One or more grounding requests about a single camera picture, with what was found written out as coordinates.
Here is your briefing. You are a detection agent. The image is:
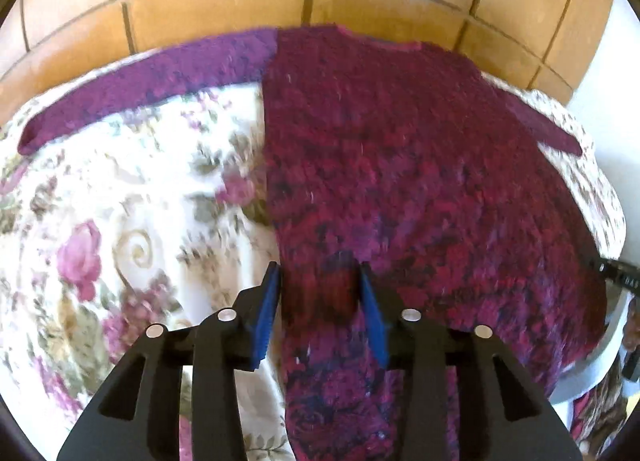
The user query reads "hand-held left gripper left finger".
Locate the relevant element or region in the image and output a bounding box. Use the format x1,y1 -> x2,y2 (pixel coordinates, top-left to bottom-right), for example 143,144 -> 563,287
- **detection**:
56,261 -> 284,461

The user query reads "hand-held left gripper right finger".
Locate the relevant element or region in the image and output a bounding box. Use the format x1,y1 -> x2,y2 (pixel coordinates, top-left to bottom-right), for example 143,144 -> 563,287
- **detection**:
357,261 -> 584,461

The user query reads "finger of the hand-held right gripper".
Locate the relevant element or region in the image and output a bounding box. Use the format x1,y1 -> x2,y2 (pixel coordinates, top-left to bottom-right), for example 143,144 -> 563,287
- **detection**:
592,255 -> 640,298

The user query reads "purple-red knit sweater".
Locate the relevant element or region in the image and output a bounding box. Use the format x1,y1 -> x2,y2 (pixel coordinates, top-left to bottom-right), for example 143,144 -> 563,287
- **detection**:
18,26 -> 609,461

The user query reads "floral bedspread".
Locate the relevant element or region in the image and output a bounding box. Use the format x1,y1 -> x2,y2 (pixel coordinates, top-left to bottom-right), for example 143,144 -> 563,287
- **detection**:
0,57 -> 628,461

